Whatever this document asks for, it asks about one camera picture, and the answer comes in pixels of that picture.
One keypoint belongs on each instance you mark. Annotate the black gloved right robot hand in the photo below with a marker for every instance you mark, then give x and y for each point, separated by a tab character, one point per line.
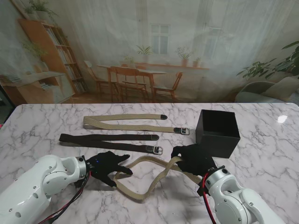
196	161

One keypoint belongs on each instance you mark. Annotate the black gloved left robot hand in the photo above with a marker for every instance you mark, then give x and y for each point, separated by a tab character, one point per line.
105	163

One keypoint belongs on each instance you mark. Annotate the beige woven belt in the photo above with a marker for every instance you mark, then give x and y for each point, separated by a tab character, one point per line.
121	127
154	185

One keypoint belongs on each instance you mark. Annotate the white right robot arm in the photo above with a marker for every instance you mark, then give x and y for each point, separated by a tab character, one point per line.
233	203

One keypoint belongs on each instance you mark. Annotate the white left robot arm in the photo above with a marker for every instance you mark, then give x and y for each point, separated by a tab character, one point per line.
35	186

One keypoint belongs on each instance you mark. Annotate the dark brown woven belt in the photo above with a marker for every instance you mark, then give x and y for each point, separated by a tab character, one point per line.
105	137

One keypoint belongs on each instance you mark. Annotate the black belt storage box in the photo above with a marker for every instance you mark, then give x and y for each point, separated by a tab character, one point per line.
217	144

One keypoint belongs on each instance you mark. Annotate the printed room backdrop cloth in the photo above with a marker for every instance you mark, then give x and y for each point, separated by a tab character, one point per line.
149	46

